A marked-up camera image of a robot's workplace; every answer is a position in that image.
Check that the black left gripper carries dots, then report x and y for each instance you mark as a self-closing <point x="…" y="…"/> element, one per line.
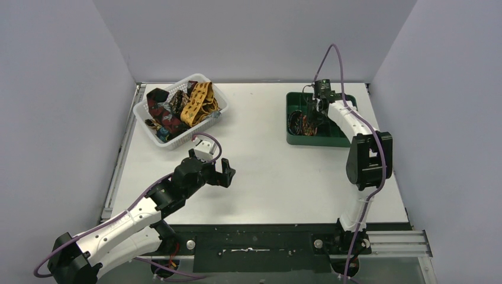
<point x="216" y="174"/>

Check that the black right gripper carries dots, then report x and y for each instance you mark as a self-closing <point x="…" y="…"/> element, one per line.
<point x="319" y="119"/>

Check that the beige paisley patterned tie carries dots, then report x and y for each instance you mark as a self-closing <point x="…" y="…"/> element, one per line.
<point x="307" y="127"/>

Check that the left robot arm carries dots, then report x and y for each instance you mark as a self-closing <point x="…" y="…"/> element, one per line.
<point x="138" y="230"/>

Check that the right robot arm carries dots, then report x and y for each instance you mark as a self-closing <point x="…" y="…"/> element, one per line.
<point x="369" y="162"/>

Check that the rolled dark patterned tie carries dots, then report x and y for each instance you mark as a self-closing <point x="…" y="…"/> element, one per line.
<point x="294" y="123"/>

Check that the green divided plastic tray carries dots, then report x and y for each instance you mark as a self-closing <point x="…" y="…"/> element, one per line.
<point x="328" y="135"/>

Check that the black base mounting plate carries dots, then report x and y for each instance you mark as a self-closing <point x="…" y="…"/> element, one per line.
<point x="263" y="247"/>

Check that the yellow patterned tie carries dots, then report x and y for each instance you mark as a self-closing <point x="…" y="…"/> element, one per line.
<point x="201" y="104"/>

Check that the white plastic basket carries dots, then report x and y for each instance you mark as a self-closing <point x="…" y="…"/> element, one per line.
<point x="141" y="110"/>

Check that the dark brown patterned tie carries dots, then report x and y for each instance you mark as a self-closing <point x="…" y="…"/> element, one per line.
<point x="181" y="98"/>

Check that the dark red patterned tie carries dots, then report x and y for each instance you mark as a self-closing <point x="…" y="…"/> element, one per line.
<point x="167" y="123"/>

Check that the aluminium rail frame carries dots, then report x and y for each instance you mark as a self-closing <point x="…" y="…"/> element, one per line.
<point x="384" y="244"/>

